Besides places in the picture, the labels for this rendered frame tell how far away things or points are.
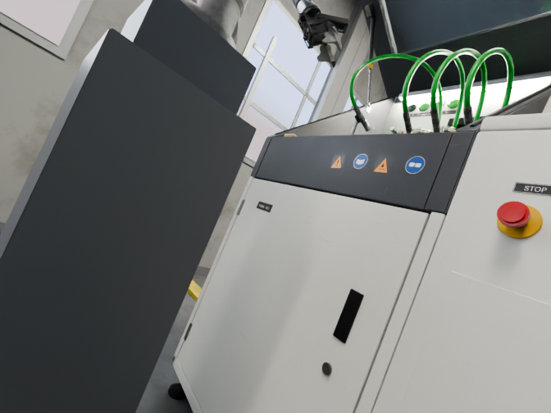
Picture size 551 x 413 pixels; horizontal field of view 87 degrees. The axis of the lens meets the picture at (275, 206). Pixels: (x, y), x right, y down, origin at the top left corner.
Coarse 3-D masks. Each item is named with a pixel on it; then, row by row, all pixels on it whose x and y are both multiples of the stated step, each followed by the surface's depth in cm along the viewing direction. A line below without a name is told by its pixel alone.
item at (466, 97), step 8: (496, 48) 71; (480, 56) 69; (488, 56) 69; (504, 56) 75; (480, 64) 68; (512, 64) 78; (472, 72) 67; (512, 72) 79; (472, 80) 67; (512, 80) 79; (464, 88) 68; (464, 96) 68; (504, 96) 81; (464, 104) 69; (504, 104) 81; (464, 112) 70; (464, 120) 71; (472, 120) 70
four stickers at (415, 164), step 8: (336, 160) 75; (360, 160) 69; (384, 160) 64; (392, 160) 62; (408, 160) 59; (416, 160) 58; (424, 160) 56; (336, 168) 74; (352, 168) 70; (360, 168) 68; (376, 168) 64; (384, 168) 63; (408, 168) 58; (416, 168) 57
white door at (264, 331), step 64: (256, 192) 99; (320, 192) 76; (256, 256) 86; (320, 256) 68; (384, 256) 56; (256, 320) 77; (320, 320) 62; (384, 320) 51; (192, 384) 88; (256, 384) 69; (320, 384) 56
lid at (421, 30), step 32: (384, 0) 118; (416, 0) 110; (448, 0) 103; (480, 0) 97; (512, 0) 91; (544, 0) 86; (384, 32) 125; (416, 32) 117; (448, 32) 109; (480, 32) 102; (512, 32) 95; (544, 32) 89; (384, 64) 134; (544, 64) 94
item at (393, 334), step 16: (432, 224) 51; (224, 240) 104; (432, 240) 50; (416, 256) 51; (416, 272) 50; (416, 288) 49; (400, 304) 50; (192, 320) 102; (400, 320) 49; (400, 336) 49; (176, 352) 102; (384, 352) 50; (176, 368) 98; (384, 368) 49; (176, 384) 100; (368, 384) 50; (192, 400) 85; (368, 400) 49
